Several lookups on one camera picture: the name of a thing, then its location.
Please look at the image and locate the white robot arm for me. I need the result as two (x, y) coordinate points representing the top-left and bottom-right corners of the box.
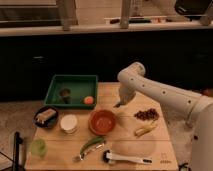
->
(117, 62), (213, 171)

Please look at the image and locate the white paper cup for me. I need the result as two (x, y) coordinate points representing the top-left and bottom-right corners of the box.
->
(60, 114), (78, 134)

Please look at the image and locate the green plastic cup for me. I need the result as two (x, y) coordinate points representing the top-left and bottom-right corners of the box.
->
(30, 139), (47, 157)

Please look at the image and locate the dark red grape bunch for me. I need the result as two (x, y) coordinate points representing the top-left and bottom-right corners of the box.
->
(135, 108), (159, 121)

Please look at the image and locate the orange bowl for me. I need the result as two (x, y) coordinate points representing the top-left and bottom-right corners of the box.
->
(88, 109), (116, 135)

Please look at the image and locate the orange round fruit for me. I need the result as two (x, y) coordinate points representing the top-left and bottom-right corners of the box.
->
(83, 96), (94, 105)

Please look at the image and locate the green plastic tray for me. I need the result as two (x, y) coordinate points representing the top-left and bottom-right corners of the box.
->
(44, 75), (98, 110)

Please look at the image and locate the green chili pepper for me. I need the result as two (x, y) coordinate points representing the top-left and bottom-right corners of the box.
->
(80, 136), (105, 155)

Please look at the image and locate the dark brown toy item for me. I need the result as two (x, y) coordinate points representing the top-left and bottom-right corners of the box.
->
(59, 88), (71, 104)

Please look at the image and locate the silver metal spoon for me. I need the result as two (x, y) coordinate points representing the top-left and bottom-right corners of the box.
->
(72, 143), (105, 162)

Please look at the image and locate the black bowl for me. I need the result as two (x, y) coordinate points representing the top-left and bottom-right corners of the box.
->
(33, 106), (59, 129)

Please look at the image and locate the brown sponge block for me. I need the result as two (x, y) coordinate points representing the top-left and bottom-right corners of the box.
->
(36, 109), (56, 123)

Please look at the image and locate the black stand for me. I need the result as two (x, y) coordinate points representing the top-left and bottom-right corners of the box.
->
(12, 132), (23, 171)

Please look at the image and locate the white handled dish brush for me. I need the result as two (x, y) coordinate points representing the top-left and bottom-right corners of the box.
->
(103, 150), (152, 165)

